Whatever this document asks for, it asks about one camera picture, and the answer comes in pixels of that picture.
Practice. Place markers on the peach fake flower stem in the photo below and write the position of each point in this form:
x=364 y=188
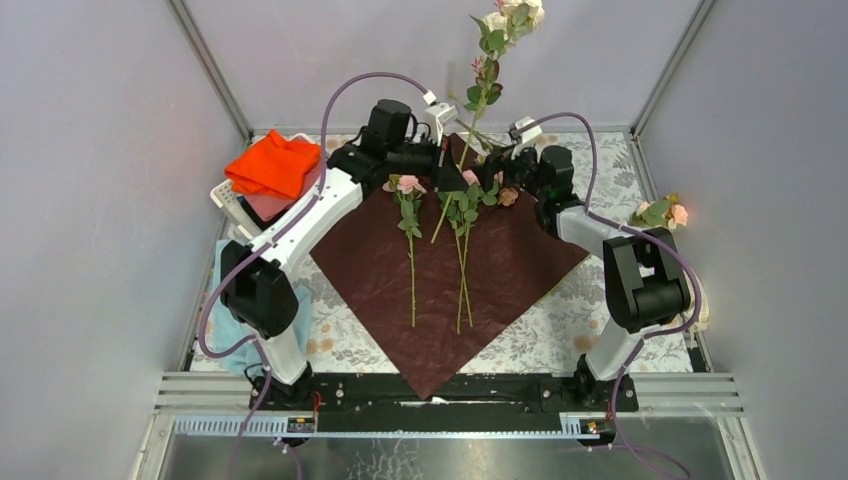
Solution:
x=666 y=212

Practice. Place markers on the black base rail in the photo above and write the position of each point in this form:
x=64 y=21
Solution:
x=467 y=403

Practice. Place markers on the white plastic basket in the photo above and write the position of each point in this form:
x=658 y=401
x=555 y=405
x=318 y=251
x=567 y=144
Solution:
x=235 y=207

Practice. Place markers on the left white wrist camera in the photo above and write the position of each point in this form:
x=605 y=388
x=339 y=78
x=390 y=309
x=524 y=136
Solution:
x=436 y=117

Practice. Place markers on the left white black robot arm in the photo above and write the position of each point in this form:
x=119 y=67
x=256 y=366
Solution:
x=258 y=278

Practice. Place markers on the dark red wrapping paper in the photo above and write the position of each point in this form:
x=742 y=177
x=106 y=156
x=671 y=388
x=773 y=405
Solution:
x=511 y=265

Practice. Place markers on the light blue cloth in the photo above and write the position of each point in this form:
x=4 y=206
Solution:
x=223 y=330

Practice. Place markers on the orange folded cloth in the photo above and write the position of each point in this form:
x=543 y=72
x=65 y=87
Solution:
x=274 y=166

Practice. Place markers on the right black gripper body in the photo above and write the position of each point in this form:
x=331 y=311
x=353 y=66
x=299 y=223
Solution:
x=521 y=171

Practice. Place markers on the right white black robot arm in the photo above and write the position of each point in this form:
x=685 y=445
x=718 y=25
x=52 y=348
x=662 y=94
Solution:
x=647 y=283

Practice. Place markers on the dried brown fake flower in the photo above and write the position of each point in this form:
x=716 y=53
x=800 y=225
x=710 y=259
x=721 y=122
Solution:
x=507 y=197

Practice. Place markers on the floral patterned tablecloth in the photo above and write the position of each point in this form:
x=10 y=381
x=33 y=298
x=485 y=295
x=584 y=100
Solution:
x=547 y=338

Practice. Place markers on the pink fake flower bunch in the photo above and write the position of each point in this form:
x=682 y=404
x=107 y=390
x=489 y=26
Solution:
x=461 y=210

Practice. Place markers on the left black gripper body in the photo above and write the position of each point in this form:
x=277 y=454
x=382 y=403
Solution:
x=411 y=158

